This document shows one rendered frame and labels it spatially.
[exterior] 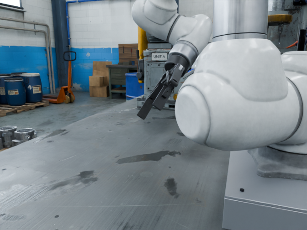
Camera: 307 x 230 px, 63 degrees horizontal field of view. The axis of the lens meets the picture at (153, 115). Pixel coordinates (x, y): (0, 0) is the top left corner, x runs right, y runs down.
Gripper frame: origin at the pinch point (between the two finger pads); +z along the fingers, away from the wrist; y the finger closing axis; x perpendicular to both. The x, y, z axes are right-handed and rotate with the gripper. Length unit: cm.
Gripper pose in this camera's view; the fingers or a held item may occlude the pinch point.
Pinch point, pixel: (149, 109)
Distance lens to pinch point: 76.1
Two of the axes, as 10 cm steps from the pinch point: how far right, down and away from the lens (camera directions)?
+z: -4.8, 7.9, -3.8
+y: -3.7, 2.1, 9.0
